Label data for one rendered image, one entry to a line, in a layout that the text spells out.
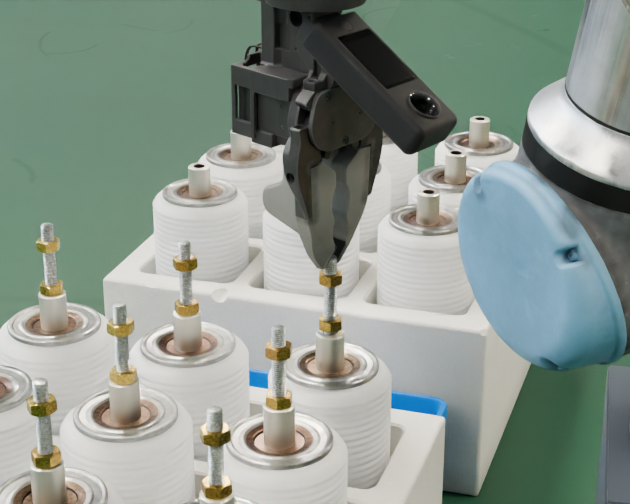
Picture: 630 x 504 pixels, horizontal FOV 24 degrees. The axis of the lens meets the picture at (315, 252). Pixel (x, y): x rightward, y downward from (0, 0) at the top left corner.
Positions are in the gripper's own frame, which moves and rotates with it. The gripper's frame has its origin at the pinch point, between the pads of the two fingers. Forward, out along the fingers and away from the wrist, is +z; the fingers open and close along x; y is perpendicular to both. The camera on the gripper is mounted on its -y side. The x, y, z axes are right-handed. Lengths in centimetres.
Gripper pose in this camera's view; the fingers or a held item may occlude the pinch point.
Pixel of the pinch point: (335, 252)
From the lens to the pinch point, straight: 108.5
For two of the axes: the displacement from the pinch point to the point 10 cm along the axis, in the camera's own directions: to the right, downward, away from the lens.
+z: 0.0, 9.2, 4.0
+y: -7.4, -2.7, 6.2
